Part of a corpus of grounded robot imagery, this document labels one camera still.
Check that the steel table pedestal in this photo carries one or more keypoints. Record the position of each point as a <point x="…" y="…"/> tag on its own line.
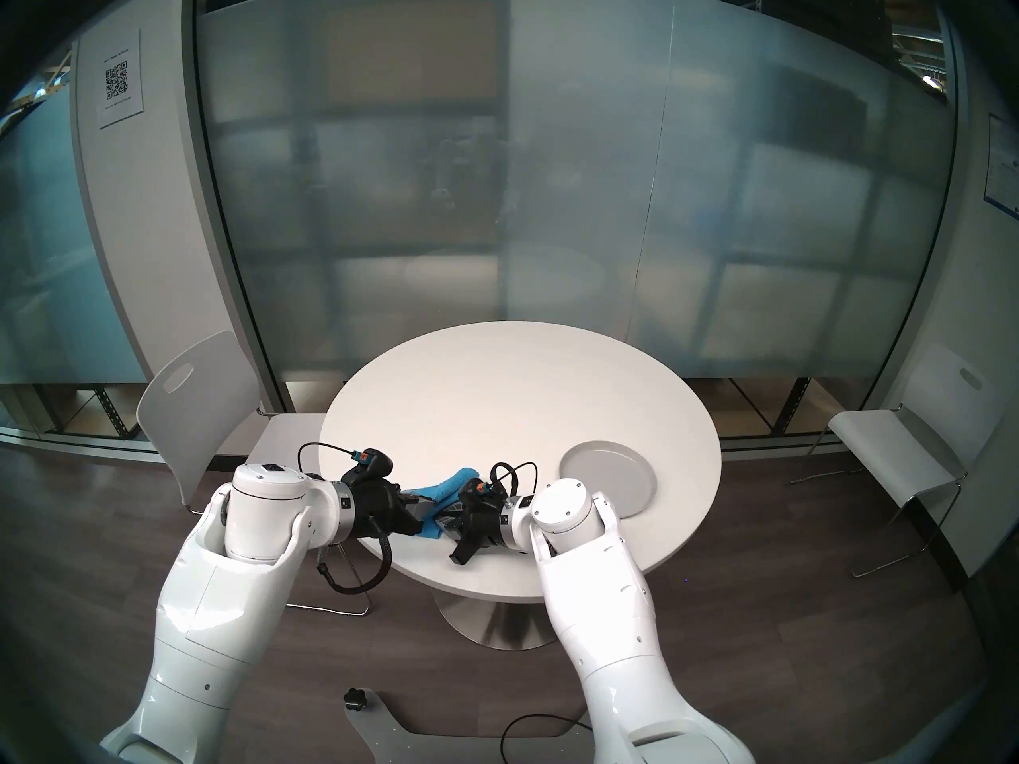
<point x="486" y="623"/>

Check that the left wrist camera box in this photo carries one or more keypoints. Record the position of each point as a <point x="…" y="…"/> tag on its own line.
<point x="372" y="464"/>

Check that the white plastic chair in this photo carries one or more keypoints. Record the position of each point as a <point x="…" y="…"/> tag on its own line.
<point x="199" y="388"/>
<point x="884" y="444"/>

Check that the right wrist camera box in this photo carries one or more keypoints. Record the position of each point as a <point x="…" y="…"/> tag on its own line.
<point x="482" y="493"/>

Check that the black star knob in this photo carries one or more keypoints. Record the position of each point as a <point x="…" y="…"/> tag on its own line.
<point x="354" y="698"/>

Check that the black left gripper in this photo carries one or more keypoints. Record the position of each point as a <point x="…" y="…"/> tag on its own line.
<point x="378" y="509"/>

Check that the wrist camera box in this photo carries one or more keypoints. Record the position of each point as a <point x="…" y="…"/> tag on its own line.
<point x="482" y="493"/>
<point x="372" y="464"/>

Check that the white QR code sign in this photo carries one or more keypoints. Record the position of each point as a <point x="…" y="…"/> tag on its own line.
<point x="118" y="82"/>

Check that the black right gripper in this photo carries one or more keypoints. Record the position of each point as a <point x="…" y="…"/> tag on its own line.
<point x="486" y="530"/>

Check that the grey round plate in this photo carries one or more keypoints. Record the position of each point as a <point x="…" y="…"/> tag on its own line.
<point x="609" y="468"/>

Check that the grey metal robot base plate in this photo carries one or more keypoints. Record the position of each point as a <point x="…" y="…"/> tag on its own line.
<point x="374" y="729"/>

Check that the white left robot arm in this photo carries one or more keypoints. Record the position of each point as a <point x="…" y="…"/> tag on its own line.
<point x="231" y="579"/>

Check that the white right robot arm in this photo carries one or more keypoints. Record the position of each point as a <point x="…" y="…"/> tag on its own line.
<point x="605" y="603"/>

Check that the black shelving upright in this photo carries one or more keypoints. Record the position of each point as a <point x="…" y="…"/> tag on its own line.
<point x="796" y="408"/>
<point x="111" y="412"/>

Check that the blue cloth napkin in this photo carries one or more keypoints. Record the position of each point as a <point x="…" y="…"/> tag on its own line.
<point x="450" y="488"/>

